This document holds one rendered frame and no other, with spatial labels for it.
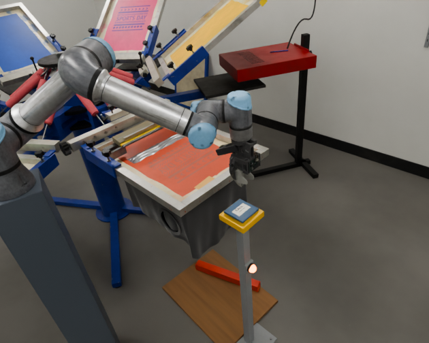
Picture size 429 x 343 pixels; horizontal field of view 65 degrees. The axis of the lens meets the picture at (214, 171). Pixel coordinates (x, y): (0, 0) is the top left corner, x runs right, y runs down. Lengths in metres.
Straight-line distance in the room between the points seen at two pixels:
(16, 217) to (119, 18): 2.42
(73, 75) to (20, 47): 2.39
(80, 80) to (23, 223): 0.60
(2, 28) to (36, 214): 2.44
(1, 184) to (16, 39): 2.28
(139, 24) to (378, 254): 2.64
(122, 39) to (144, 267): 1.92
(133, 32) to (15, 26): 1.01
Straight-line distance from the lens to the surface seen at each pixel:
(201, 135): 0.93
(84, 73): 0.98
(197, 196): 1.39
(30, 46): 3.39
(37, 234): 1.40
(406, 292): 2.45
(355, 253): 2.56
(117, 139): 1.80
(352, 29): 3.21
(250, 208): 1.34
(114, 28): 3.35
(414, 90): 3.15
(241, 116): 1.06
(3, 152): 1.27
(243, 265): 1.54
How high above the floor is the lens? 1.85
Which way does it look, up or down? 34 degrees down
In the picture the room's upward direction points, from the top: 6 degrees counter-clockwise
